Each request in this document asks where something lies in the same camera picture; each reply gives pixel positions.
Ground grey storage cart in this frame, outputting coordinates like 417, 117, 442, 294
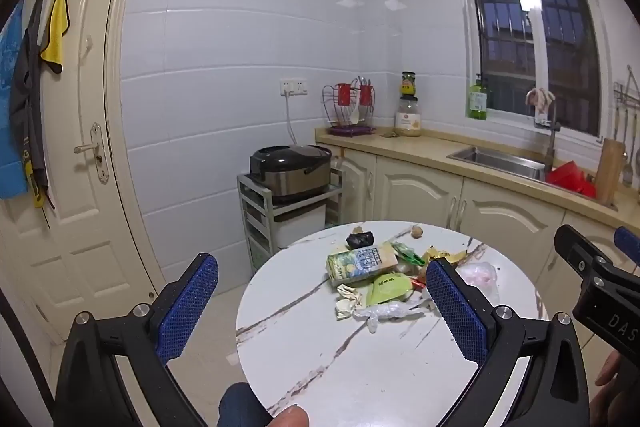
237, 167, 346, 273

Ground white power cable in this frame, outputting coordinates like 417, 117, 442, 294
285, 94, 297, 146

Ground wire dish rack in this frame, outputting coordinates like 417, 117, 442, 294
322, 77, 377, 136

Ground banana peel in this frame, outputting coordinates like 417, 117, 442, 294
422, 247, 468, 265

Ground metal utensil rail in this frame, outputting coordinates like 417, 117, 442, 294
612, 66, 640, 108

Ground light green packet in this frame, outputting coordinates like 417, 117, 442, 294
365, 274, 413, 308

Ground stainless steel sink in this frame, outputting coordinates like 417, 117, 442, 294
446, 146, 551, 182

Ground metal faucet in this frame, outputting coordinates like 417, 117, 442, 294
534, 99, 561, 172

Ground person's right hand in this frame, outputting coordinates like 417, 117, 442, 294
590, 349, 623, 427

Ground crumpled tissue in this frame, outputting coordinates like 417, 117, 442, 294
335, 284, 368, 320

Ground metal ladle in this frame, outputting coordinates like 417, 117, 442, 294
622, 107, 637, 188

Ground grey apron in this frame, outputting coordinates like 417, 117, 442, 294
9, 0, 56, 210

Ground green drink carton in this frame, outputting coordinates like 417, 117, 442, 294
326, 242, 399, 285

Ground large clear jar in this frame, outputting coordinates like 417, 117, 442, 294
394, 96, 423, 138

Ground metal door handle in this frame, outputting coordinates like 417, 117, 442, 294
74, 123, 110, 185

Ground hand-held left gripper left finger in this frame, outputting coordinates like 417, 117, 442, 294
54, 253, 219, 427

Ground green snack wrapper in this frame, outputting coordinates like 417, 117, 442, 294
391, 242, 426, 265

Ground yellow cloth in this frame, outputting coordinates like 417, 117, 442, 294
40, 0, 70, 74

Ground person's blue jeans leg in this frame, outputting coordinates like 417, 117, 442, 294
217, 382, 276, 427

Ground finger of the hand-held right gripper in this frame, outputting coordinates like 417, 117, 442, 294
614, 227, 640, 269
554, 224, 621, 280

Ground clear plastic wrap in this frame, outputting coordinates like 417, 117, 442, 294
352, 299, 436, 333

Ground green dish soap bottle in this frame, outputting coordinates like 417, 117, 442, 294
467, 74, 488, 121

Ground person's left hand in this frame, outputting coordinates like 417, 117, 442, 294
272, 406, 310, 427

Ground blue cloth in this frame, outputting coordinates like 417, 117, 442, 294
0, 2, 28, 200

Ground black and silver rice cooker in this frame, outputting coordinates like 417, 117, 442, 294
249, 145, 333, 202

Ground translucent plastic bag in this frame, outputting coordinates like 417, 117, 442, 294
457, 262, 501, 305

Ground cream panelled door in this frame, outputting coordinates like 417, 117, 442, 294
0, 0, 167, 348

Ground beige countertop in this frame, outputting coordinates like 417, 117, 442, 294
315, 127, 640, 228

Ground black plastic bag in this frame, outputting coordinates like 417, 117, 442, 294
346, 231, 376, 250

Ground purple drip tray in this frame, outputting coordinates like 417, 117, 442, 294
327, 125, 377, 136

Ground pink cloth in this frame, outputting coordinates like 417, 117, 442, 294
525, 88, 555, 110

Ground white storage box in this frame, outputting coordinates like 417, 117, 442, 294
272, 202, 328, 249

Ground wooden cutting board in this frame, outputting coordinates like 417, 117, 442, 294
595, 138, 626, 204

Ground red plastic basin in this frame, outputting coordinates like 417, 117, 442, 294
546, 161, 598, 198

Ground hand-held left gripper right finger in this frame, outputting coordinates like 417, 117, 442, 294
425, 258, 591, 427

